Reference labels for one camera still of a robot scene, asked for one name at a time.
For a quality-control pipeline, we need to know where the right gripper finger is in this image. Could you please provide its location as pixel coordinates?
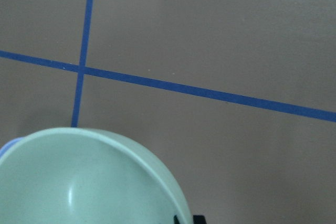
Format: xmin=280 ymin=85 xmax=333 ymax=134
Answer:
xmin=193 ymin=215 xmax=206 ymax=224

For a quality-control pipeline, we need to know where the blue bowl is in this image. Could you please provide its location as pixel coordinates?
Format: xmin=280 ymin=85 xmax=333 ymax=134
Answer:
xmin=0 ymin=137 xmax=23 ymax=157

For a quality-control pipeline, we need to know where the green bowl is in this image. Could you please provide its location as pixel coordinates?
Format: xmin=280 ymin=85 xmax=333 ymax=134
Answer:
xmin=1 ymin=128 xmax=193 ymax=223

